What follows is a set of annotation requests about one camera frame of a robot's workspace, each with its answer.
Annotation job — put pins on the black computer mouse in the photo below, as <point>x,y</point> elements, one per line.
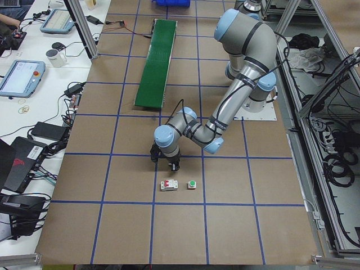
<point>58,46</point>

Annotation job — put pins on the white red circuit breaker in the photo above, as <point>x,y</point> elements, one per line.
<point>169,185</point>

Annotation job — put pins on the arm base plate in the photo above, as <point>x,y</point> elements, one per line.
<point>260,111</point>

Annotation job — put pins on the aluminium frame post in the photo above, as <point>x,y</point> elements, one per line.
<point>76,13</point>

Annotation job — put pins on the blue plastic bin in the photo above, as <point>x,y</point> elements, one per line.
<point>177,3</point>

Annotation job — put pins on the black power brick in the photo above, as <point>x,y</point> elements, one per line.
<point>49,131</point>

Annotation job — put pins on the green push button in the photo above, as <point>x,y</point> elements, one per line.
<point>191,185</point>

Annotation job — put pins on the teach pendant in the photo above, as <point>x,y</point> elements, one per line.
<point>22,78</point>
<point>58,22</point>

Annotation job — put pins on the green conveyor belt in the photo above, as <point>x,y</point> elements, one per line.
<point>155,73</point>

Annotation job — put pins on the black power adapter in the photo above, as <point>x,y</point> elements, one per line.
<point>93,20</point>

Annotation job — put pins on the black laptop computer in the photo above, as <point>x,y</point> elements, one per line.
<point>18,159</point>

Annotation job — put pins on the teach pendant near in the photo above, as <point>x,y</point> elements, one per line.
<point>22,78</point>

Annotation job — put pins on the white mug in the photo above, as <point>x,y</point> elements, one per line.
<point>56,58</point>

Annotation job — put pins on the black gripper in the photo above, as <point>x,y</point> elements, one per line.
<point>174,161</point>

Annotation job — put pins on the teach pendant far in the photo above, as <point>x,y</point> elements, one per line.
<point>58,22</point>

